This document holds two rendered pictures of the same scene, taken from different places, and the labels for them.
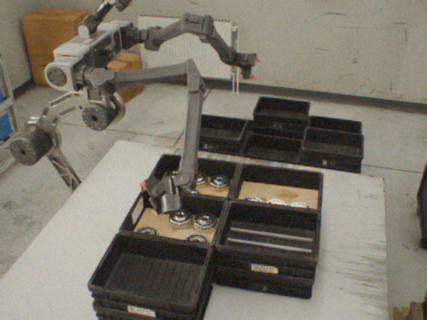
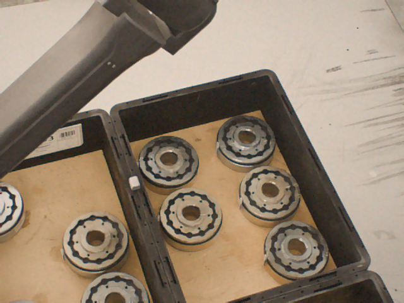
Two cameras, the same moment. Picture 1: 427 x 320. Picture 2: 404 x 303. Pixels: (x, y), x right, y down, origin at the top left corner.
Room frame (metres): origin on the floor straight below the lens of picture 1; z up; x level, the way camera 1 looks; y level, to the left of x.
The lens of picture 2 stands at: (1.38, -0.38, 1.97)
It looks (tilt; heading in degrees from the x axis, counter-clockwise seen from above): 56 degrees down; 52
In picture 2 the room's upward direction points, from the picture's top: 7 degrees clockwise
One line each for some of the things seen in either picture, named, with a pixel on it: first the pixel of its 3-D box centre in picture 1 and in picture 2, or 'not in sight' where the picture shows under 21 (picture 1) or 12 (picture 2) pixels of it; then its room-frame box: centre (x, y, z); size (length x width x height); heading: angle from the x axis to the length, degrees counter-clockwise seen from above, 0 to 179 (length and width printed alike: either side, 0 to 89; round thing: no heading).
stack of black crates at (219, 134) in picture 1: (216, 153); not in sight; (2.87, -0.01, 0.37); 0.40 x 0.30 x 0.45; 74
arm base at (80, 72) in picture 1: (85, 75); not in sight; (1.78, 0.52, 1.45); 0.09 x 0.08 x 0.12; 164
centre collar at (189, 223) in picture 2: not in sight; (190, 213); (1.75, 0.11, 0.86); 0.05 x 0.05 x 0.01
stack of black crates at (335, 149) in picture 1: (329, 169); not in sight; (2.66, -0.79, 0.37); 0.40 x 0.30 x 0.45; 74
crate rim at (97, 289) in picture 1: (152, 267); not in sight; (1.23, 0.23, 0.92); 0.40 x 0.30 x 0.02; 77
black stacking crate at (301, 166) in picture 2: (193, 185); (229, 201); (1.82, 0.10, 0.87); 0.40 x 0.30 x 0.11; 77
